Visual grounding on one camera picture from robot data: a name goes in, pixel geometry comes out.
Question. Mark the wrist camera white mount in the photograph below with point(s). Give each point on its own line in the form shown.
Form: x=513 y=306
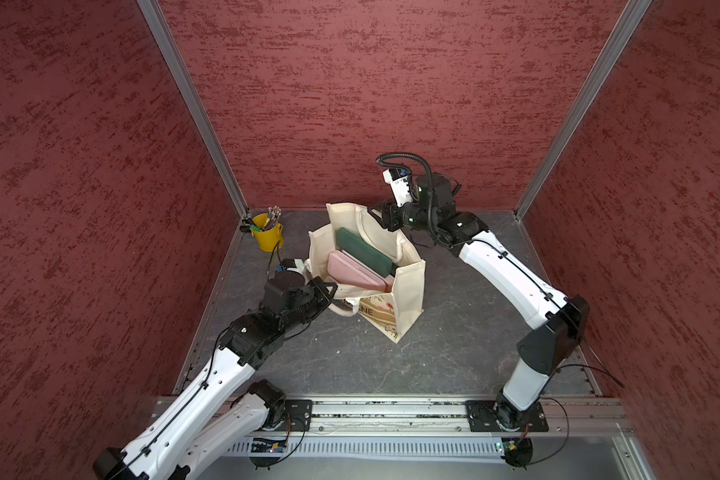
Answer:
x=292 y=265
x=399 y=180

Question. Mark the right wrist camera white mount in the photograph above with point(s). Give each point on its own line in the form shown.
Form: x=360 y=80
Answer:
x=399 y=180

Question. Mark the yellow cup with pens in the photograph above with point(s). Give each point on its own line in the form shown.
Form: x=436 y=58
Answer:
x=266 y=229

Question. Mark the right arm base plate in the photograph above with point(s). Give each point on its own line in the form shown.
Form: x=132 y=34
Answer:
x=488 y=416

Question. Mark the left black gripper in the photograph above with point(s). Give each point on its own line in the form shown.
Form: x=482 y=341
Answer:
x=316 y=286

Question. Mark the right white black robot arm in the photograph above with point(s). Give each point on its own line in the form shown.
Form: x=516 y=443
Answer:
x=557 y=322

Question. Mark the aluminium front rail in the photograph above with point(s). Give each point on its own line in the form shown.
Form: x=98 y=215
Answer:
x=455 y=416

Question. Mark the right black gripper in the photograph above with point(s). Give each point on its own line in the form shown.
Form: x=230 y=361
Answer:
x=391 y=217

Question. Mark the green pencil case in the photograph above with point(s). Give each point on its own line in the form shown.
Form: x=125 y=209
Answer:
x=371 y=257

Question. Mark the cream floral canvas tote bag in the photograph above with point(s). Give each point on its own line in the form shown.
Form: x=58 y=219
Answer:
x=393 y=313

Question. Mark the pink pencil case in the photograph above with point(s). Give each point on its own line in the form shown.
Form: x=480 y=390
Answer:
x=345 y=269

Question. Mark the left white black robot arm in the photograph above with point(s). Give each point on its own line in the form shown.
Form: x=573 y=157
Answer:
x=190 y=435

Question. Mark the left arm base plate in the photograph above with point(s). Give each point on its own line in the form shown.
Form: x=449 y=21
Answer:
x=288 y=414

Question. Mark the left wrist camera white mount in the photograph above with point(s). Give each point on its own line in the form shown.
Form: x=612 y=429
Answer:
x=292 y=265

